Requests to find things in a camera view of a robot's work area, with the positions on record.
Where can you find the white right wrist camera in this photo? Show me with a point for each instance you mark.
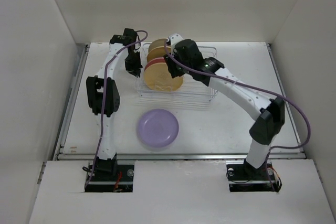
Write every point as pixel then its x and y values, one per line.
pixel 173 39

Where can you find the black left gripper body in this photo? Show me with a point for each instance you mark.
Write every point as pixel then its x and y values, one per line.
pixel 133 62

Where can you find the pink plate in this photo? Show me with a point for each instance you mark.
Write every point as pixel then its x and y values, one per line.
pixel 154 61

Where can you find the aluminium table rail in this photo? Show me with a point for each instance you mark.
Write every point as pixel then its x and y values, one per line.
pixel 70 100

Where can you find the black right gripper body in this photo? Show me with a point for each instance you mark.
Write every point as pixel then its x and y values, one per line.
pixel 174 70

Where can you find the purple plate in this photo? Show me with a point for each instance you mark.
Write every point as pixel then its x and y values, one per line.
pixel 157 128

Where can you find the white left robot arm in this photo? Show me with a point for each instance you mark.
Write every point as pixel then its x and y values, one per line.
pixel 104 99

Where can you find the clear wire dish rack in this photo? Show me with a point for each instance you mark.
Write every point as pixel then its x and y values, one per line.
pixel 190 89

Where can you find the large beige plate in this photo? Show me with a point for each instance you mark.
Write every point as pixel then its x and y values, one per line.
pixel 159 43

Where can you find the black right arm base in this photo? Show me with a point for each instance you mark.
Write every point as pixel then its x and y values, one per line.
pixel 242 177

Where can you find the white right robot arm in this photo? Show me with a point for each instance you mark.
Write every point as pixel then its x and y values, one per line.
pixel 268 114

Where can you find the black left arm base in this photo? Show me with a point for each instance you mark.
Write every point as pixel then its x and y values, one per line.
pixel 109 176

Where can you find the yellow plate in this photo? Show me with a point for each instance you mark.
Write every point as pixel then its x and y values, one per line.
pixel 157 77

